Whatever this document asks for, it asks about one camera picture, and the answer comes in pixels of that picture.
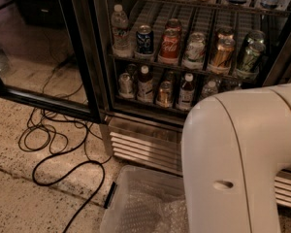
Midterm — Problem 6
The dark can behind gold bottom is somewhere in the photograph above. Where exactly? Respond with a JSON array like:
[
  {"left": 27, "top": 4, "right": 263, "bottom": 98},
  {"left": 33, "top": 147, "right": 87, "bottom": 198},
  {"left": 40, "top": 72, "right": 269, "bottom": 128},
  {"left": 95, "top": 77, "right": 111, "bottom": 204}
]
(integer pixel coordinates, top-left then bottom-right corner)
[{"left": 163, "top": 70, "right": 176, "bottom": 86}]

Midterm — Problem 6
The dark cabinet behind door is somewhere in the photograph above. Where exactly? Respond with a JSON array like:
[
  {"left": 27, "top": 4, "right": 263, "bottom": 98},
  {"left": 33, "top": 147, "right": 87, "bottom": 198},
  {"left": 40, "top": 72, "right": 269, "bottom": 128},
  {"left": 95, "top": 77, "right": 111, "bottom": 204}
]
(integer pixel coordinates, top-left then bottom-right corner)
[{"left": 14, "top": 0, "right": 65, "bottom": 28}]

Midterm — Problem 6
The open glass fridge door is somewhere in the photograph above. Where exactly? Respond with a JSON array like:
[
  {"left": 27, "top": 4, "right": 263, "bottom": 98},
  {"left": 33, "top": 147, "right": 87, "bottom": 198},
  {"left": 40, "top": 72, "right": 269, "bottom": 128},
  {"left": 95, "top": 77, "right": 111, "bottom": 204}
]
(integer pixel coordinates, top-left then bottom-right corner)
[{"left": 0, "top": 0, "right": 102, "bottom": 123}]

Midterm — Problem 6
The gold soda can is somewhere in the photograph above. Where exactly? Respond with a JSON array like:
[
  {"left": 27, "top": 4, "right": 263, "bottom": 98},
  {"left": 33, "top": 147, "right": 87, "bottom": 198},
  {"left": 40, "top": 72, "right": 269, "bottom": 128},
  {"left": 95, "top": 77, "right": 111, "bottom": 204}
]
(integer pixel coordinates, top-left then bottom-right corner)
[{"left": 207, "top": 38, "right": 236, "bottom": 74}]

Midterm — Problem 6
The green can front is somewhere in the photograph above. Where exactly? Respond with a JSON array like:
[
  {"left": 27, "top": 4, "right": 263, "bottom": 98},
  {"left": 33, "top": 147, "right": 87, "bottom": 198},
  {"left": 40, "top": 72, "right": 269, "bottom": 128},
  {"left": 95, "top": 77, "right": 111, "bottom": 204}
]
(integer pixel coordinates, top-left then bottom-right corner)
[{"left": 236, "top": 42, "right": 266, "bottom": 81}]

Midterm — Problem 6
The red Coca-Cola can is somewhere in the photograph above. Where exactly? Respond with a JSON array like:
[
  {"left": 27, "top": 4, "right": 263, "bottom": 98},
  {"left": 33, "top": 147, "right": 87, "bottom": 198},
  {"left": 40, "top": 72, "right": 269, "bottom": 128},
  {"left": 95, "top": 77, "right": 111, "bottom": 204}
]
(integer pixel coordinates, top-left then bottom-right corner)
[{"left": 158, "top": 28, "right": 180, "bottom": 65}]

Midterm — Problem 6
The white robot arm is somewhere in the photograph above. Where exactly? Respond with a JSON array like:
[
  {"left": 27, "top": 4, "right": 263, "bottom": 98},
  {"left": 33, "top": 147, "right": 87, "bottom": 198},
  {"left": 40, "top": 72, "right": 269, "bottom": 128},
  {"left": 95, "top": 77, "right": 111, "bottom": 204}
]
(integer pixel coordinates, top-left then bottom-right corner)
[{"left": 181, "top": 83, "right": 291, "bottom": 233}]

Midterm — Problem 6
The silver can bottom shelf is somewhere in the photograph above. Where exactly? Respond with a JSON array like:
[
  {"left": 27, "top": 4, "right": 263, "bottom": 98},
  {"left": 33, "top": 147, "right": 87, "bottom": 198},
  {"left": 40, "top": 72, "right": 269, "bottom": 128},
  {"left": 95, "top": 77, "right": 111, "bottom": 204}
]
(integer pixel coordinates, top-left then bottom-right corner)
[{"left": 118, "top": 73, "right": 134, "bottom": 99}]

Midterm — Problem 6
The green can rear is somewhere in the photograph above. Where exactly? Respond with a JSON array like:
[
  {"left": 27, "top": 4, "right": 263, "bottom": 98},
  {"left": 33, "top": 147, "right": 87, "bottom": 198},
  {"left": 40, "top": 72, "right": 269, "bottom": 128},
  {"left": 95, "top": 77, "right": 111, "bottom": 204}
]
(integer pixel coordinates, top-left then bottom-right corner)
[{"left": 244, "top": 30, "right": 265, "bottom": 45}]

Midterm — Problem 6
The gold can bottom shelf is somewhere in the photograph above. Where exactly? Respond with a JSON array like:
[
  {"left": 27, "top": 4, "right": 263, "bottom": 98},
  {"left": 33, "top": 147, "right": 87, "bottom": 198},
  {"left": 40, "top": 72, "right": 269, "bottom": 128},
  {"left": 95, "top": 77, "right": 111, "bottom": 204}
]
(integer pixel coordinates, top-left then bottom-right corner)
[{"left": 156, "top": 81, "right": 173, "bottom": 108}]

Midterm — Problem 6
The water bottle bottom left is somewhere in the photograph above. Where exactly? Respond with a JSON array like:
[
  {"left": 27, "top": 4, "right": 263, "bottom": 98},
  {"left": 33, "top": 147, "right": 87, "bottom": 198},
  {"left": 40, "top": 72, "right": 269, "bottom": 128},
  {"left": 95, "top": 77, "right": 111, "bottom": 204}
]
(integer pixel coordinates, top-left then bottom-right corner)
[{"left": 199, "top": 81, "right": 218, "bottom": 101}]

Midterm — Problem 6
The brown tea bottle right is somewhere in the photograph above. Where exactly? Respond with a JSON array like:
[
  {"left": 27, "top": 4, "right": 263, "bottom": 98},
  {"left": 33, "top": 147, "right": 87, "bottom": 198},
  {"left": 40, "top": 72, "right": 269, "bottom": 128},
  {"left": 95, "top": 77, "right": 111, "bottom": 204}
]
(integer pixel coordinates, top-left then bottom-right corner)
[{"left": 176, "top": 73, "right": 195, "bottom": 111}]

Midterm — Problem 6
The blue Pepsi can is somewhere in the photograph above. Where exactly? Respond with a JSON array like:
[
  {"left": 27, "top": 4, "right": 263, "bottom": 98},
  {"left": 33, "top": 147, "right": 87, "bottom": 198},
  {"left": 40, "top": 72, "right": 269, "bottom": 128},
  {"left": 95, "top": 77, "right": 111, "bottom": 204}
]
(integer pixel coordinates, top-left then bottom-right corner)
[{"left": 135, "top": 24, "right": 154, "bottom": 60}]

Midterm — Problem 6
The brown can behind gold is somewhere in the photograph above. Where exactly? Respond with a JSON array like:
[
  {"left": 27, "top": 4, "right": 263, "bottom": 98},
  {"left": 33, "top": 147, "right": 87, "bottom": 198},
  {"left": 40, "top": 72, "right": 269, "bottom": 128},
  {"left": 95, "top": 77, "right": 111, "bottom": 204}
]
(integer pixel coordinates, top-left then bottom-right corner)
[{"left": 216, "top": 27, "right": 234, "bottom": 40}]

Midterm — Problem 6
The red can behind Coke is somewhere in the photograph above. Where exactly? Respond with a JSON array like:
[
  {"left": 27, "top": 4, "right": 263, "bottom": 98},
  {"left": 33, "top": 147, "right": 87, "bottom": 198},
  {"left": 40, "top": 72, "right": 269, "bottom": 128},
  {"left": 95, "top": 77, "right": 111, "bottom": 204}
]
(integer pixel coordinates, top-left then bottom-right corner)
[{"left": 165, "top": 18, "right": 182, "bottom": 33}]

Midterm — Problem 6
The dark can behind silver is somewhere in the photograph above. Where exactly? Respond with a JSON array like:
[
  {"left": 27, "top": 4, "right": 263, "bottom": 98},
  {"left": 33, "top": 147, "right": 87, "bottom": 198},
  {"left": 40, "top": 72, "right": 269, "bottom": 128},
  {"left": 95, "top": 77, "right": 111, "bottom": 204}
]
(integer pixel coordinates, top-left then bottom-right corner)
[{"left": 125, "top": 63, "right": 138, "bottom": 81}]

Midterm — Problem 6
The clear plastic storage bin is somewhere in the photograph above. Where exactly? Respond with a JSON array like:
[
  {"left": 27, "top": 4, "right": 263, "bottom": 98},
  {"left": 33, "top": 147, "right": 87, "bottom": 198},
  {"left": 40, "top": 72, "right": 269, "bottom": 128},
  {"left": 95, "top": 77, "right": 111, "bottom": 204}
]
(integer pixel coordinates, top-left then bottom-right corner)
[{"left": 100, "top": 165, "right": 189, "bottom": 233}]

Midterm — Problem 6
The brown tea bottle left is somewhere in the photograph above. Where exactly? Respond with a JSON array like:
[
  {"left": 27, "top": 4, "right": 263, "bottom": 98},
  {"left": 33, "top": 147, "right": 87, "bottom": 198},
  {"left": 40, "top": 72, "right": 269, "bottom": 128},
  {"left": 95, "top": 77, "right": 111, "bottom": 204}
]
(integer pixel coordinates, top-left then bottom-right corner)
[{"left": 137, "top": 65, "right": 153, "bottom": 103}]

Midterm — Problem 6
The stainless steel glass-door fridge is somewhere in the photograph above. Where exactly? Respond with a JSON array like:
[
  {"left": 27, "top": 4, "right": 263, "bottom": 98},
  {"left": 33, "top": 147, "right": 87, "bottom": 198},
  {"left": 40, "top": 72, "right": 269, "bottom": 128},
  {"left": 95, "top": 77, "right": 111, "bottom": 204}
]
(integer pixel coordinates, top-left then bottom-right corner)
[{"left": 69, "top": 0, "right": 291, "bottom": 212}]

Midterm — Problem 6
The bubble wrap sheet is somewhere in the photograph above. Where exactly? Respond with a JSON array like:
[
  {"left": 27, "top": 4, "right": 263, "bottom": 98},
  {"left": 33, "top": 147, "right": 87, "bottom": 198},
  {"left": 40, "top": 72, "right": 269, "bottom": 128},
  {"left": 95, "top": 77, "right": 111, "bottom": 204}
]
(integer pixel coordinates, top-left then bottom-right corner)
[{"left": 115, "top": 182, "right": 189, "bottom": 233}]

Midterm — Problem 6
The white green soda can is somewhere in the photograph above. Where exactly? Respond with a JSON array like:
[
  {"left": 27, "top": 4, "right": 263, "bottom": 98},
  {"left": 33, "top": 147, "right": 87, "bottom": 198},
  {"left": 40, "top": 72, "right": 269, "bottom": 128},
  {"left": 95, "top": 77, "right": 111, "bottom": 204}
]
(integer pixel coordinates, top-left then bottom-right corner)
[{"left": 181, "top": 32, "right": 206, "bottom": 69}]

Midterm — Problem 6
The brown tea bottle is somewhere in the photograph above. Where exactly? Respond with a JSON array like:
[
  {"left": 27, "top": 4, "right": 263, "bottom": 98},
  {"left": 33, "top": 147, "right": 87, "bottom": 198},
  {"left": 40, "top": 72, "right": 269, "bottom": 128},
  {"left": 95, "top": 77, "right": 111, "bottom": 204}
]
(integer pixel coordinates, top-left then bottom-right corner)
[
  {"left": 137, "top": 65, "right": 153, "bottom": 103},
  {"left": 176, "top": 73, "right": 195, "bottom": 111}
]

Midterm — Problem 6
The water bottle middle shelf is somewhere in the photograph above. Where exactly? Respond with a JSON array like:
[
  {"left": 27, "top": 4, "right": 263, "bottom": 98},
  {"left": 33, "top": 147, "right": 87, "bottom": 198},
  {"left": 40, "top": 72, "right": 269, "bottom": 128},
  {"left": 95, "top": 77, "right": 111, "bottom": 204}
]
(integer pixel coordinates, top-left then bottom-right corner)
[{"left": 112, "top": 4, "right": 132, "bottom": 57}]

